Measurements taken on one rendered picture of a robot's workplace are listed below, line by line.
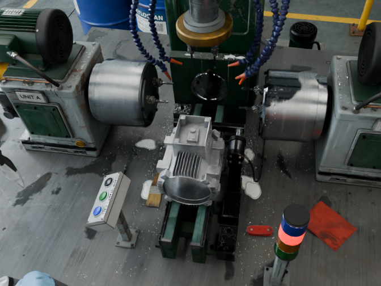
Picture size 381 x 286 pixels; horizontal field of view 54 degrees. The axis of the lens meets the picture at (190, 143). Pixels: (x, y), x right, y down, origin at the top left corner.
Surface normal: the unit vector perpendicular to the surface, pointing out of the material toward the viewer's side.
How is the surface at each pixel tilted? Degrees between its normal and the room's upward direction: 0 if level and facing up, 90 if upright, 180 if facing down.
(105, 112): 85
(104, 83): 36
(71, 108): 90
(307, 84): 13
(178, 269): 0
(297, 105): 47
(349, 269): 0
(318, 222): 1
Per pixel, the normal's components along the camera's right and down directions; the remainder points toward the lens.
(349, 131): -0.18, 0.76
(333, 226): -0.04, -0.66
